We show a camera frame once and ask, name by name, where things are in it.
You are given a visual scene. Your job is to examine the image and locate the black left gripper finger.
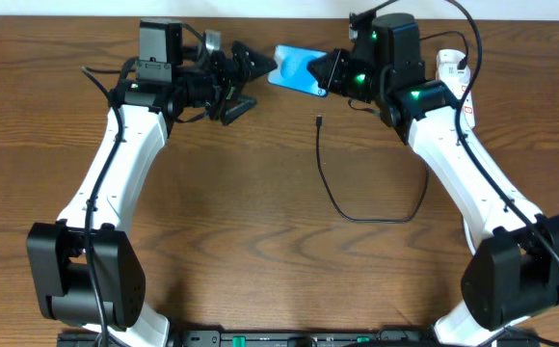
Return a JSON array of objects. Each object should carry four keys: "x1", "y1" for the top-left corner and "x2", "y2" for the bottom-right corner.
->
[
  {"x1": 220, "y1": 95, "x2": 257, "y2": 125},
  {"x1": 231, "y1": 40, "x2": 278, "y2": 82}
]

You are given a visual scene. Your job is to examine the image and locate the blue Galaxy smartphone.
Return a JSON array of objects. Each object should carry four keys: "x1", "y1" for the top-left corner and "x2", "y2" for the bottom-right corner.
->
[{"x1": 267, "y1": 44, "x2": 328, "y2": 97}]

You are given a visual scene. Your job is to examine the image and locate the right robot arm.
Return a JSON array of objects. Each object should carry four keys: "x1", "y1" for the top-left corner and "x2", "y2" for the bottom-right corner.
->
[{"x1": 307, "y1": 9, "x2": 559, "y2": 346}]

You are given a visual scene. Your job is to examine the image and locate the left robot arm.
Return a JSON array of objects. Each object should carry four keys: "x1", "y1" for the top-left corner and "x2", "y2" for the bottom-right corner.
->
[{"x1": 26, "y1": 18, "x2": 277, "y2": 346}]

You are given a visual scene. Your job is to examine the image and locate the white charger plug adapter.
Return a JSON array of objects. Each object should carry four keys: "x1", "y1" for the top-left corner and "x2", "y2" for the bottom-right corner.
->
[{"x1": 436, "y1": 63, "x2": 471, "y2": 89}]

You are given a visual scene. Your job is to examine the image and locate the white power strip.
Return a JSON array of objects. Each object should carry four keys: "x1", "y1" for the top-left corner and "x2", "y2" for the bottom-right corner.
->
[{"x1": 435, "y1": 48, "x2": 477, "y2": 130}]

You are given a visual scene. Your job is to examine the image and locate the black USB charging cable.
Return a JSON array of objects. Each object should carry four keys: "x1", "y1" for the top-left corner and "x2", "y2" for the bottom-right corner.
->
[{"x1": 315, "y1": 30, "x2": 470, "y2": 225}]

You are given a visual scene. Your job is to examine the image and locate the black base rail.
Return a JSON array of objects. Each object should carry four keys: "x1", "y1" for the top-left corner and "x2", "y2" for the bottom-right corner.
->
[{"x1": 57, "y1": 329, "x2": 541, "y2": 347}]

